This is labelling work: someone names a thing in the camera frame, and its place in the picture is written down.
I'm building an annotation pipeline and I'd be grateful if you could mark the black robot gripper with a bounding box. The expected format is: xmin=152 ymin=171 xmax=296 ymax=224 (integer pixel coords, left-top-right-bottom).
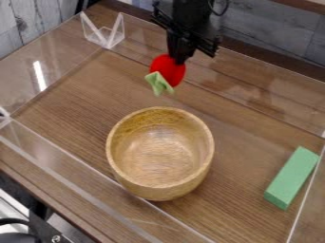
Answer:
xmin=151 ymin=0 xmax=221 ymax=65

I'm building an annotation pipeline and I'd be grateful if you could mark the red plush fruit green leaf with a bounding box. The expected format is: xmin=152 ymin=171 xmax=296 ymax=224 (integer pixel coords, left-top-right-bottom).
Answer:
xmin=144 ymin=54 xmax=185 ymax=96

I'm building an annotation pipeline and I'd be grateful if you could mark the wooden bowl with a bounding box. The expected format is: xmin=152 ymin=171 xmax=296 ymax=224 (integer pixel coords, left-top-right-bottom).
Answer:
xmin=105 ymin=106 xmax=213 ymax=201

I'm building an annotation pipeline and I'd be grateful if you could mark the green foam block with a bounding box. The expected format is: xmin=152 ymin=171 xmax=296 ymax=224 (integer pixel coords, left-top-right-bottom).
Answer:
xmin=263 ymin=146 xmax=319 ymax=211

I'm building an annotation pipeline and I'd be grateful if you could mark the clear acrylic corner bracket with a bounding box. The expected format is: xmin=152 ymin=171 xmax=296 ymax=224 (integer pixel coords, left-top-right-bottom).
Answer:
xmin=80 ymin=12 xmax=125 ymax=49

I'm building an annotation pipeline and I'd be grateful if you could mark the clear acrylic enclosure wall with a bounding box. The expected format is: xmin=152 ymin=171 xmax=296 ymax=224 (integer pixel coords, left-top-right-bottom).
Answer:
xmin=0 ymin=2 xmax=325 ymax=243

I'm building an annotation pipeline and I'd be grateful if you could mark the black clamp and cable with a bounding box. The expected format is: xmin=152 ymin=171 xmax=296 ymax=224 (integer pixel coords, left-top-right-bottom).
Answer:
xmin=0 ymin=210 xmax=73 ymax=243

